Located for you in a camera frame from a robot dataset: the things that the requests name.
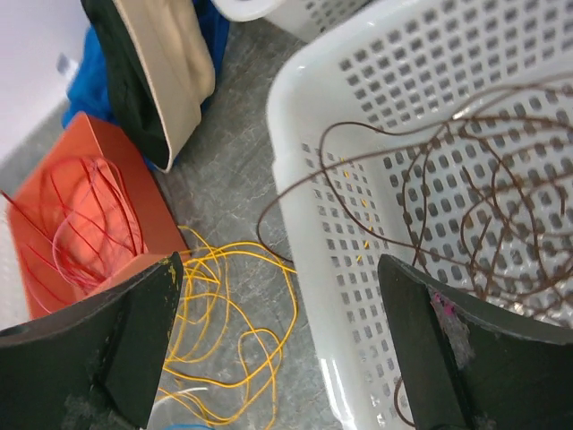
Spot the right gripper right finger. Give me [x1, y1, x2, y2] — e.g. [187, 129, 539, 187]
[378, 254, 572, 429]

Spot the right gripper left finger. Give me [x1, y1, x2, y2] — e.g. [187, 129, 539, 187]
[1, 254, 183, 429]

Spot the red wire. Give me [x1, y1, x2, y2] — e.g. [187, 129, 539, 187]
[0, 154, 149, 314]

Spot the yellow wire bundle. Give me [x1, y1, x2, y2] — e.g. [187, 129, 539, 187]
[154, 223, 300, 430]

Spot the brown wire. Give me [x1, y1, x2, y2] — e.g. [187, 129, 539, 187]
[255, 75, 573, 429]

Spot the left white plastic basket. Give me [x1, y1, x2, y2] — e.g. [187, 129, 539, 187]
[0, 197, 29, 330]

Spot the orange square box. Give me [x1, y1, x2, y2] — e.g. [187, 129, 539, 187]
[6, 114, 187, 319]

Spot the near right white basket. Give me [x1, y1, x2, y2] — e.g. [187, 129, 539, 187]
[267, 1, 572, 429]

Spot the bright blue cloth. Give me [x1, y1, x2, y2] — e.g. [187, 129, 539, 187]
[60, 0, 232, 174]

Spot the black bucket hat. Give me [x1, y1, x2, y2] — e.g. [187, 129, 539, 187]
[81, 1, 216, 172]

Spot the far right white basket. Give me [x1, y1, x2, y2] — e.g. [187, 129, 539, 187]
[213, 0, 370, 42]

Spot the tangled multicolour wire pile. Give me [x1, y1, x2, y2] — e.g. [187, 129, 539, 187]
[154, 384, 211, 430]

